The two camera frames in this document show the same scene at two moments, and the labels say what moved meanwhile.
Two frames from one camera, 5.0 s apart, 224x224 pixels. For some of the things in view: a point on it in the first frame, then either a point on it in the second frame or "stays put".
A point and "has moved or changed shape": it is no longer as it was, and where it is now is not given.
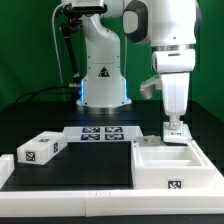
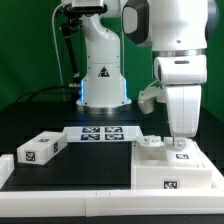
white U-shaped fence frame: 108,202 stays put
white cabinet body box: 180,167 stays put
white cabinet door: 180,135 has moved or changed shape
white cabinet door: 149,141 stays put
